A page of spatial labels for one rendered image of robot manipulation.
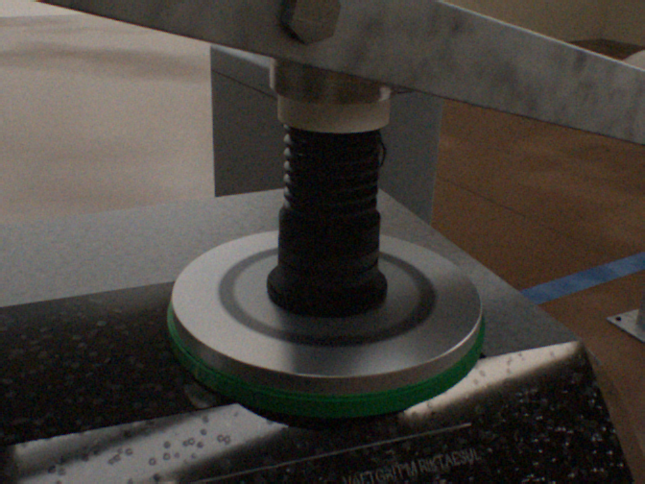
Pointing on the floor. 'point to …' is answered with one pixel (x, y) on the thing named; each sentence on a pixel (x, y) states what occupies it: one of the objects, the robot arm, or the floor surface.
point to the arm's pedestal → (402, 187)
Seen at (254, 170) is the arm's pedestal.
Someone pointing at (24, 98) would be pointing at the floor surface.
